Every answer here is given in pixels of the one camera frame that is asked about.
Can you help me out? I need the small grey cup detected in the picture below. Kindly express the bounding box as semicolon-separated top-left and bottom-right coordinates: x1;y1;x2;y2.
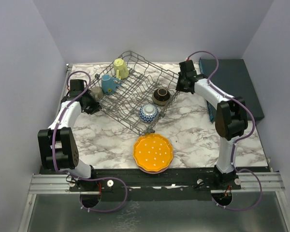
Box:
91;86;104;102

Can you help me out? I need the blue floral mug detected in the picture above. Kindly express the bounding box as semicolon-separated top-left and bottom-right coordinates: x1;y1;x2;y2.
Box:
101;74;122;95

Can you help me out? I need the brown patterned bowl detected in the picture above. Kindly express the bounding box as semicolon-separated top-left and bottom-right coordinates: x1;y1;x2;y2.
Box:
152;88;171;106

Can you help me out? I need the pale yellow mug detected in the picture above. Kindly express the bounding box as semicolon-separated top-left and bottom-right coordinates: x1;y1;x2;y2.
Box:
113;58;130;80

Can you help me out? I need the grey wire dish rack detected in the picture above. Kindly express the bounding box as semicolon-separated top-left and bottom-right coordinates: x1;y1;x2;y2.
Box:
99;51;179;135

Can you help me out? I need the red patterned glass bowl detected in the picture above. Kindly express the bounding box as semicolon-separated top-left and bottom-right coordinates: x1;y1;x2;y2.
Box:
139;104;159;123

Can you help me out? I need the orange polka dot plate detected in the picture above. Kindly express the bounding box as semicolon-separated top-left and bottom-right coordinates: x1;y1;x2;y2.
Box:
133;133;174;171

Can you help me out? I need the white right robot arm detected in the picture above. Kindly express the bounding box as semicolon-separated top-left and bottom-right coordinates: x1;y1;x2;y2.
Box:
176;60;248;189

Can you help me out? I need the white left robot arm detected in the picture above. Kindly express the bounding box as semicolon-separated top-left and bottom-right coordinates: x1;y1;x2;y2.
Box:
37;79;101;191

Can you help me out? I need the pink plate under stack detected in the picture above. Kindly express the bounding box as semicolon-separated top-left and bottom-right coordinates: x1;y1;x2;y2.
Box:
139;167;168;174

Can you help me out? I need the blue network switch box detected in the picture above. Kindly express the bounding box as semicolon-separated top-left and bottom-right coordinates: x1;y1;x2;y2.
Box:
211;59;264;122

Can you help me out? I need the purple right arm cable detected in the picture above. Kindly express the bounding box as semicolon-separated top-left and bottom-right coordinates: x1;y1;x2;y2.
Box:
186;50;263;211

